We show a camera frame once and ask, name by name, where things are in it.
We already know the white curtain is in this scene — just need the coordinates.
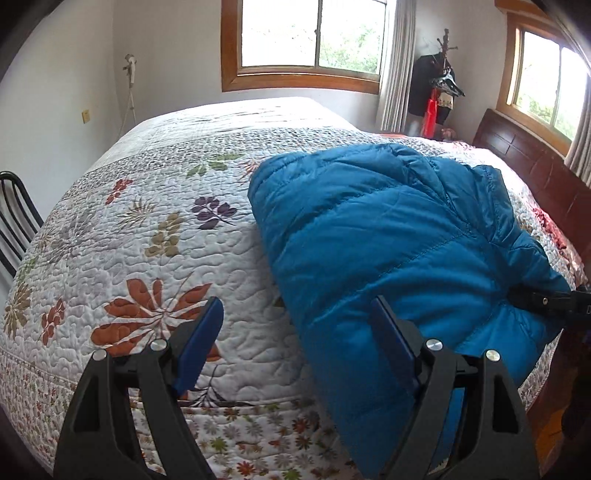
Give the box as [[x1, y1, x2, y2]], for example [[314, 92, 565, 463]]
[[565, 77, 591, 186], [376, 0, 417, 132]]

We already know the black metal chair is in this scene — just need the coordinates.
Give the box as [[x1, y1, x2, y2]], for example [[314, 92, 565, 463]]
[[0, 170, 43, 278]]

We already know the wooden framed window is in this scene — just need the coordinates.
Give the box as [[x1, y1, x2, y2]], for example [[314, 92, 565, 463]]
[[495, 1, 587, 156], [221, 0, 396, 94]]

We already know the wall mounted white fixture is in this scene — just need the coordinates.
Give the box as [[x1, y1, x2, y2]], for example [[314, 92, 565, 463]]
[[118, 54, 137, 137]]

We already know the floral quilted bedspread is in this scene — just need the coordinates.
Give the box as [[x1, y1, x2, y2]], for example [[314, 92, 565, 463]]
[[0, 96, 584, 480]]

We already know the red hanging item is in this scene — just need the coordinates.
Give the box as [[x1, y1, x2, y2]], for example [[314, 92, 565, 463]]
[[421, 89, 439, 139]]

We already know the dark wooden headboard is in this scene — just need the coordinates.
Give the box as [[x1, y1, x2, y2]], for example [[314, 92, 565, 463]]
[[473, 109, 591, 267]]

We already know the blue puffer jacket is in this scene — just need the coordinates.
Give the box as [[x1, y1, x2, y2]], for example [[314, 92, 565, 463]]
[[247, 143, 569, 479]]

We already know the wooden coat rack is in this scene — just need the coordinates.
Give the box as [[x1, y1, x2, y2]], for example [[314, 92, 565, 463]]
[[434, 28, 460, 97]]

